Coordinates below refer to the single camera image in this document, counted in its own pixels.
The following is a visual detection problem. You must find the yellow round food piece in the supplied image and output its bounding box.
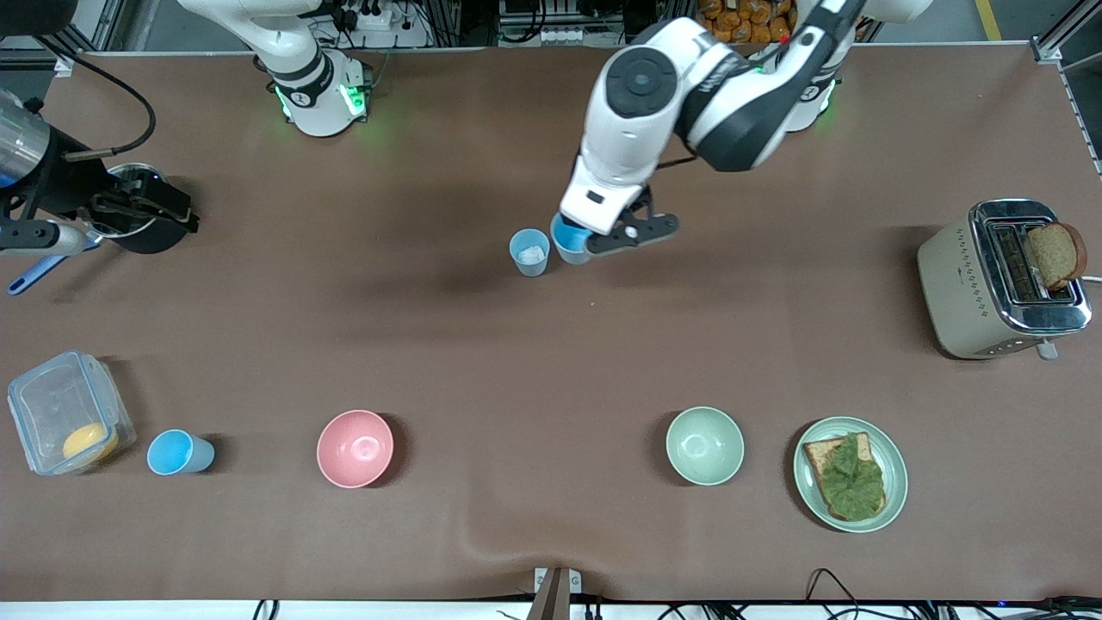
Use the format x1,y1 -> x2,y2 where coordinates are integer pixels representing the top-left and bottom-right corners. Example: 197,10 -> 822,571
62,422 -> 120,464

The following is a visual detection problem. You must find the toast slice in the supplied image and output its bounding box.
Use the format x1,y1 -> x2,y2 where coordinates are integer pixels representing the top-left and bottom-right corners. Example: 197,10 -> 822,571
802,432 -> 888,522

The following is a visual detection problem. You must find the pale green plate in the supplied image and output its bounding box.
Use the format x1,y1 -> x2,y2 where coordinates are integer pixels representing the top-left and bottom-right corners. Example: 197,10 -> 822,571
793,417 -> 909,534

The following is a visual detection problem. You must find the white electronics box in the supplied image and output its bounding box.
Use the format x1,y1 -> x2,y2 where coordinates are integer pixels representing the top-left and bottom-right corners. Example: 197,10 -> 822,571
498,19 -> 586,47

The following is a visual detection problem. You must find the aluminium frame rail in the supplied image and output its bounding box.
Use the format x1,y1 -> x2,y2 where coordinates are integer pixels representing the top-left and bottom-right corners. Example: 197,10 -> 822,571
1029,0 -> 1102,70
0,0 -> 130,78

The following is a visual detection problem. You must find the pale green bowl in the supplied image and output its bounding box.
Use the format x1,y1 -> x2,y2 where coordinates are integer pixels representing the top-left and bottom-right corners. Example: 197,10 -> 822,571
666,406 -> 746,487

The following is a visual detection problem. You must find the brown bread slice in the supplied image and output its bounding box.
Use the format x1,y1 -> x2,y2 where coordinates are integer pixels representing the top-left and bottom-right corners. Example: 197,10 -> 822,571
1023,222 -> 1088,292

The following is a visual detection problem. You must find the orange snack bag pile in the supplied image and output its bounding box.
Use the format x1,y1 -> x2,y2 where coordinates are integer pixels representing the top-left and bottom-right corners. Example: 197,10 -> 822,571
696,0 -> 797,44

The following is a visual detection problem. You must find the white power strip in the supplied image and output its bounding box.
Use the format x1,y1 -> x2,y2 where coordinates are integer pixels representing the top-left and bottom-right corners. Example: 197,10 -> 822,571
331,0 -> 399,32

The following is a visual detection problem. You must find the brown table cover mat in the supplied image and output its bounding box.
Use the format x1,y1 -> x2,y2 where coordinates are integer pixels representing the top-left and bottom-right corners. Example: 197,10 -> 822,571
0,47 -> 1102,604

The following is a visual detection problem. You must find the beige chrome toaster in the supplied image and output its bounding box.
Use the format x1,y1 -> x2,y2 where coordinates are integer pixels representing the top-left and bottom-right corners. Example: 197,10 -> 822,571
917,200 -> 1094,361

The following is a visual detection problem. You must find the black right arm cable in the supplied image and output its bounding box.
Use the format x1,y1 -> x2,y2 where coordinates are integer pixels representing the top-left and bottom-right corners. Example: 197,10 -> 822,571
52,52 -> 157,164

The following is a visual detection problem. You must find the pink bowl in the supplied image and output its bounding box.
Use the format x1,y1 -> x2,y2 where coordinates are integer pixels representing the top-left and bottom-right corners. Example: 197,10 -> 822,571
316,409 -> 395,489

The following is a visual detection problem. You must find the blue plastic cup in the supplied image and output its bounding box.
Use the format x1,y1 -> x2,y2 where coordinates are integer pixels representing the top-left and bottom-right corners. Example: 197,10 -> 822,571
146,429 -> 216,476
509,228 -> 550,277
551,214 -> 595,265

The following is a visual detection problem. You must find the green lettuce leaf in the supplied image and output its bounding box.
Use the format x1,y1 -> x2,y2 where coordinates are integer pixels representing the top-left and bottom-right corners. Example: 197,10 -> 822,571
816,433 -> 887,522

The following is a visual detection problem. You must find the clear plastic food container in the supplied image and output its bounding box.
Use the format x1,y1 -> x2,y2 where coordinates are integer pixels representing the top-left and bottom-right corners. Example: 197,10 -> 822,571
7,350 -> 137,476

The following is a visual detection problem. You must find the black saucepan with blue handle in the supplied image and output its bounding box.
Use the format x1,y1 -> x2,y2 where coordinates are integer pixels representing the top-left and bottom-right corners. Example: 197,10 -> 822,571
7,162 -> 195,296

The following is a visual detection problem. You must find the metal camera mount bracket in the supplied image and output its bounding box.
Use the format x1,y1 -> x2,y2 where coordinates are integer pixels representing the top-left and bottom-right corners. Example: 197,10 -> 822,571
527,567 -> 583,620

